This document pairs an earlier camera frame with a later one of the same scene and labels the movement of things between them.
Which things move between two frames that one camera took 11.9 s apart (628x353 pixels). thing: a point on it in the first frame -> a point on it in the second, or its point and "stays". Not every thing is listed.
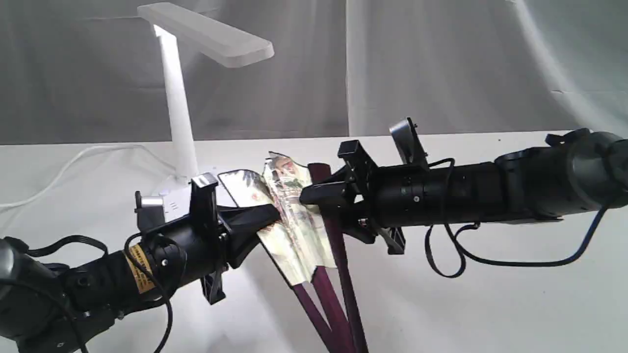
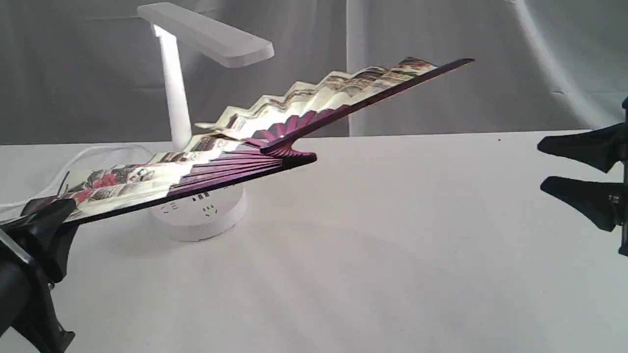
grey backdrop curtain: [90, 71] stays
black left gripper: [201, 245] -> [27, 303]
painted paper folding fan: [300, 235] -> [232, 150]
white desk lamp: [169, 23] stays
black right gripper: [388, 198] -> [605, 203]
